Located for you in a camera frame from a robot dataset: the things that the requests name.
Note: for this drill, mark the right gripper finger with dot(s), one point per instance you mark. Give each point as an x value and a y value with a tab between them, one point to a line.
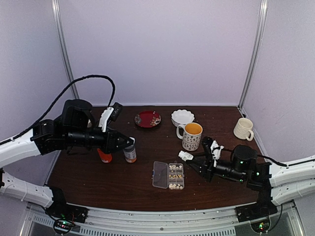
197	165
202	154

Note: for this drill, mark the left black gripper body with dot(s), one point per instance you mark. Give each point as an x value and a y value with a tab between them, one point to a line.
110	139

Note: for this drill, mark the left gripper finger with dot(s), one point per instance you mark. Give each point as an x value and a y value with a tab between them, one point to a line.
119	137
118	147

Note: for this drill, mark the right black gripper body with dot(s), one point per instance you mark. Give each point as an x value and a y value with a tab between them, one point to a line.
208	170

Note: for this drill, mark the grey lid pill bottle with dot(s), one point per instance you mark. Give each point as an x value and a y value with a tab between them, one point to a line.
130	154

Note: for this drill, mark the orange pill bottle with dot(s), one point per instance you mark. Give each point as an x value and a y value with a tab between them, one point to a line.
105	158

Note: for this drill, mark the small white bottle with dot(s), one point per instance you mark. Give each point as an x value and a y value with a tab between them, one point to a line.
185	156

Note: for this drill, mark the clear plastic pill organizer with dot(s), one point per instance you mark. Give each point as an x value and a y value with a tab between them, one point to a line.
161	172

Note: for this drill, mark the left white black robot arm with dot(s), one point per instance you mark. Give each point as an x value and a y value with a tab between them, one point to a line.
75	127

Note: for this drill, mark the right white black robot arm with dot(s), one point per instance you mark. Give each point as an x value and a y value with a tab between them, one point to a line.
276	182

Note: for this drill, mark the yellow pills in organizer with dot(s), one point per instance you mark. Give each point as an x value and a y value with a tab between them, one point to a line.
174	175

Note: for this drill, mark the white pills in organizer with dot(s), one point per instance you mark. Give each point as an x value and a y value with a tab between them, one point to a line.
175	168

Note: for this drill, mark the cream pills in organizer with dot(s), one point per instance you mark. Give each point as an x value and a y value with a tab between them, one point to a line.
176	186

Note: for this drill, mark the patterned mug yellow inside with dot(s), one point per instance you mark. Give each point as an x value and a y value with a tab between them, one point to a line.
190	134

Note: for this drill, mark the red patterned plate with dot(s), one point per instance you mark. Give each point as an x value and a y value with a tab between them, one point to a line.
147	119

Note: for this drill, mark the white scalloped bowl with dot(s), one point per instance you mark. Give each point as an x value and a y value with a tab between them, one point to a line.
182	117

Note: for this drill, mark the cream ribbed mug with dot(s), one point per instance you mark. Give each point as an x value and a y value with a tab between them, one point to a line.
243	129

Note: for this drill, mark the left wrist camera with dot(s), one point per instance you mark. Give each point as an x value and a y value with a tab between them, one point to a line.
109	114

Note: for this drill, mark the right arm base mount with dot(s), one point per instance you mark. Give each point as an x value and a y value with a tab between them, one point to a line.
255	211

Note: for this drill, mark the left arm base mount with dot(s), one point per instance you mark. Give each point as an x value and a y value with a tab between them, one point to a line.
71	213

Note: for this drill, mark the front aluminium rail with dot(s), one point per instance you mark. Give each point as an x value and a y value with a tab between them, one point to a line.
221	221

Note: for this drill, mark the left aluminium frame post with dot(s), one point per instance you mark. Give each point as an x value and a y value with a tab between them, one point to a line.
62	42

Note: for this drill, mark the aluminium frame post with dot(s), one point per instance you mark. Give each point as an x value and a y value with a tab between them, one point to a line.
62	42
262	16

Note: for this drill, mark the right aluminium frame post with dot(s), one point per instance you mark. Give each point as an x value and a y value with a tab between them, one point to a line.
262	16

